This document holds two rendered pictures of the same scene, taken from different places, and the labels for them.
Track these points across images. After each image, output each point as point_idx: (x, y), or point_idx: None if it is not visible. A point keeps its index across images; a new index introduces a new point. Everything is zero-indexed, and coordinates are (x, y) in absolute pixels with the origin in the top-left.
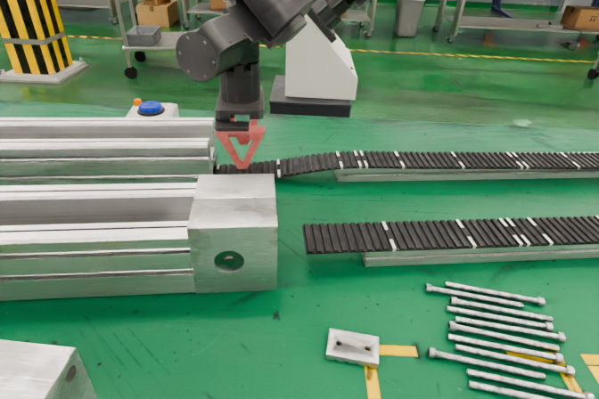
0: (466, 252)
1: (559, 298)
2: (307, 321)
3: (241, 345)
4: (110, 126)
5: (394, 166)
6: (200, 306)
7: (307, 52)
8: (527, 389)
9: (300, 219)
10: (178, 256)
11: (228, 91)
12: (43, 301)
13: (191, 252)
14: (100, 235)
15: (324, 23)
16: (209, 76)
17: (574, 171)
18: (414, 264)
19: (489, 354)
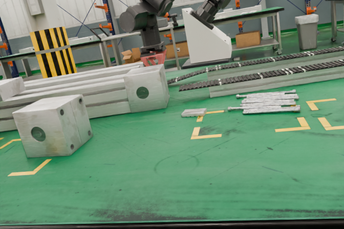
0: (260, 83)
1: (307, 91)
2: (177, 111)
3: (147, 119)
4: (98, 71)
5: (235, 66)
6: (132, 115)
7: (197, 36)
8: None
9: (184, 92)
10: (121, 91)
11: (145, 40)
12: None
13: (126, 89)
14: (91, 85)
15: (204, 20)
16: (132, 28)
17: None
18: (235, 93)
19: (257, 105)
